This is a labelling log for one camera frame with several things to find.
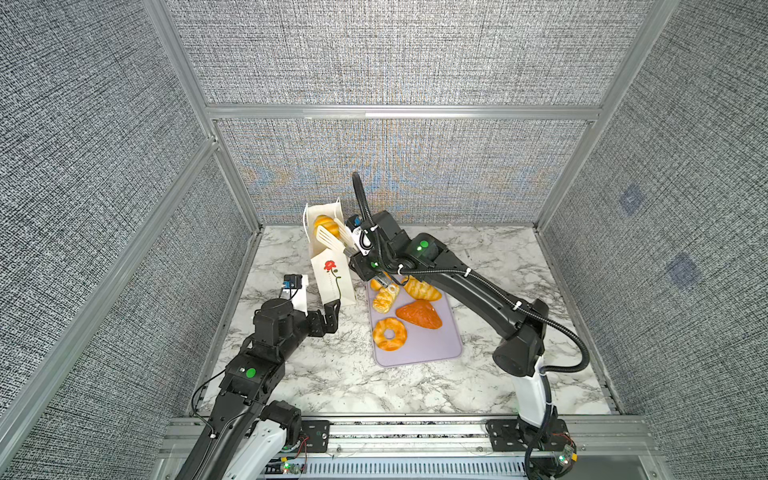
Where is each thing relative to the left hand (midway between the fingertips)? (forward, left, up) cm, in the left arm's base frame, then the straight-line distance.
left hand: (323, 301), depth 73 cm
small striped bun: (+17, -1, +10) cm, 20 cm away
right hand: (+11, -8, +3) cm, 14 cm away
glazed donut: (+1, -20, -20) cm, 28 cm away
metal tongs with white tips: (+15, -5, +6) cm, 17 cm away
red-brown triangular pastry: (+5, -26, -17) cm, 32 cm away
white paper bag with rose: (+13, 0, -7) cm, 15 cm away
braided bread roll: (+11, -16, -18) cm, 27 cm away
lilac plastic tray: (-3, -26, -21) cm, 34 cm away
